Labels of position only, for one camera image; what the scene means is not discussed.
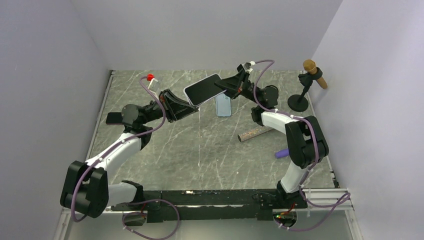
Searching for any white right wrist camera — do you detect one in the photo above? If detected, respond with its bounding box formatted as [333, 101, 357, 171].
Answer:
[236, 61, 256, 74]

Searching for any black round mic stand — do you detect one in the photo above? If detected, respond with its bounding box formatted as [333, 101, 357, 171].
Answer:
[287, 67, 323, 112]

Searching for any light blue phone case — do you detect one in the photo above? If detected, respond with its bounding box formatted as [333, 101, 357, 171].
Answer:
[215, 93, 232, 117]

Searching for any glitter rhinestone microphone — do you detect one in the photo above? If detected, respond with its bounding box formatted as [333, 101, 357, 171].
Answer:
[237, 126, 273, 142]

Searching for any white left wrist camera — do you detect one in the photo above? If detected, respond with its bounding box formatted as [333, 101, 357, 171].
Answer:
[146, 73, 161, 95]

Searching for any black phone purple frame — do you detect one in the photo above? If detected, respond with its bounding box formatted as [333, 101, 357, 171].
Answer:
[105, 112, 123, 125]

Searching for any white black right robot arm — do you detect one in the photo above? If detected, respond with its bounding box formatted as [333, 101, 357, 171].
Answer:
[214, 70, 329, 208]

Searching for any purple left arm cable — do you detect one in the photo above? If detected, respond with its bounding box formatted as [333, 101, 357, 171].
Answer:
[70, 76, 181, 240]

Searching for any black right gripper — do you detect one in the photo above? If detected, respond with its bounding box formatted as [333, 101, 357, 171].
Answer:
[213, 70, 262, 106]

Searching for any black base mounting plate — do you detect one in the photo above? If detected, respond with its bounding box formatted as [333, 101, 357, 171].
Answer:
[111, 188, 308, 223]

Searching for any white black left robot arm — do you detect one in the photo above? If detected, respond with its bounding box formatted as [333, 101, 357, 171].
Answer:
[60, 89, 199, 218]

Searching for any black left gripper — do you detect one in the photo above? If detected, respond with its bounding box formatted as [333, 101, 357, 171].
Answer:
[141, 88, 199, 125]

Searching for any aluminium frame rail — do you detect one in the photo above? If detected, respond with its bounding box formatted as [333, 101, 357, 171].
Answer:
[52, 188, 355, 240]

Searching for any gold microphone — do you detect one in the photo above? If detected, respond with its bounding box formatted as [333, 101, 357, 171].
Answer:
[303, 59, 328, 90]

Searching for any purple microphone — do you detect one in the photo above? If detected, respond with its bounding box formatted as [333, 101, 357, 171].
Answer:
[274, 148, 290, 159]

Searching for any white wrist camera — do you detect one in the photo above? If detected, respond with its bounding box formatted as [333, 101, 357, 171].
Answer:
[236, 61, 256, 74]
[146, 73, 161, 95]

